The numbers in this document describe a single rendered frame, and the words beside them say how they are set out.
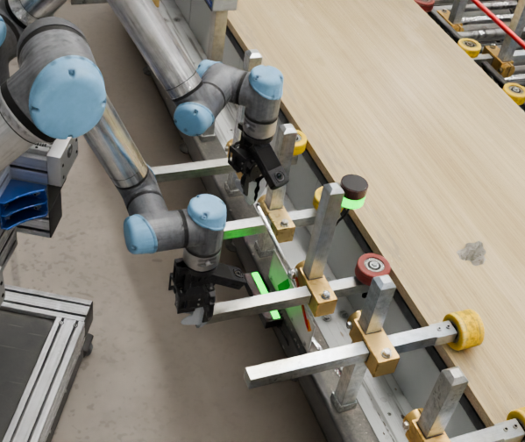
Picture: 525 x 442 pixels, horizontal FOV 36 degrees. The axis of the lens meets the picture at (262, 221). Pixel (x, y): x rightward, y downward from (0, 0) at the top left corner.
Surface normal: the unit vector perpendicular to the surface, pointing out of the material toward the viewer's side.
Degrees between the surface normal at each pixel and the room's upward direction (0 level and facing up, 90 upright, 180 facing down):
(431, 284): 0
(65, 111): 85
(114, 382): 0
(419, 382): 90
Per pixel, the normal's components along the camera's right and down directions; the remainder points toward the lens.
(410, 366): -0.93, 0.14
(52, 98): 0.44, 0.58
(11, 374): 0.14, -0.73
